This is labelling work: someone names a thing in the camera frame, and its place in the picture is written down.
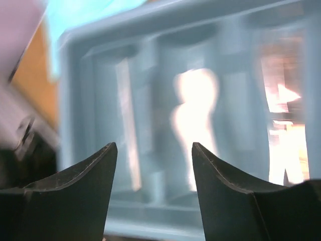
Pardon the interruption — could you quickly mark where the white chopstick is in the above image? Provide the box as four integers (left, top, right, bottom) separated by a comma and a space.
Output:
116, 58, 141, 191

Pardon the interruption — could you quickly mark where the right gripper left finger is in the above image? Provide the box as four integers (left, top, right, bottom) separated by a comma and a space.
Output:
1, 143, 118, 240

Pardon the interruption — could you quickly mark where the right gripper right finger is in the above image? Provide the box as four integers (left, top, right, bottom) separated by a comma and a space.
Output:
192, 143, 320, 240

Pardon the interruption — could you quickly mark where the silver knife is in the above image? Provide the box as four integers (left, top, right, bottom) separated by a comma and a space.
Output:
261, 54, 304, 185

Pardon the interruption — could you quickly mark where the blue-grey plastic cutlery tray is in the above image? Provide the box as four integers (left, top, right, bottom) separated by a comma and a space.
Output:
59, 1, 320, 240

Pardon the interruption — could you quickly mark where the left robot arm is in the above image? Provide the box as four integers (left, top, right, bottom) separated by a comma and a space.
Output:
1, 81, 59, 189

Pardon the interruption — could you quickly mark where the large white ceramic spoon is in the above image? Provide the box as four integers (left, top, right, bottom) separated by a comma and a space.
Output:
171, 68, 219, 191

